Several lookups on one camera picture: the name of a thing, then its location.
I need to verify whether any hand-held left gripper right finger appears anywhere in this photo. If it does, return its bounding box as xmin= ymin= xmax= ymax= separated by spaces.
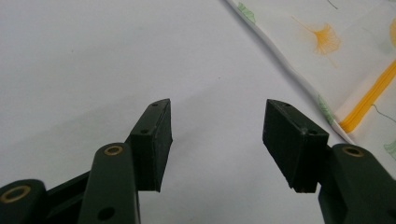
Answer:
xmin=262 ymin=98 xmax=330 ymax=194

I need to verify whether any white leaf-print zipper bag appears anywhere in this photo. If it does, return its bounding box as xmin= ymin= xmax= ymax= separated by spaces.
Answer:
xmin=224 ymin=0 xmax=396 ymax=172

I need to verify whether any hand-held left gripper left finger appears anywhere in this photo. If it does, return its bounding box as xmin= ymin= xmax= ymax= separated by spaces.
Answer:
xmin=125 ymin=98 xmax=174 ymax=193

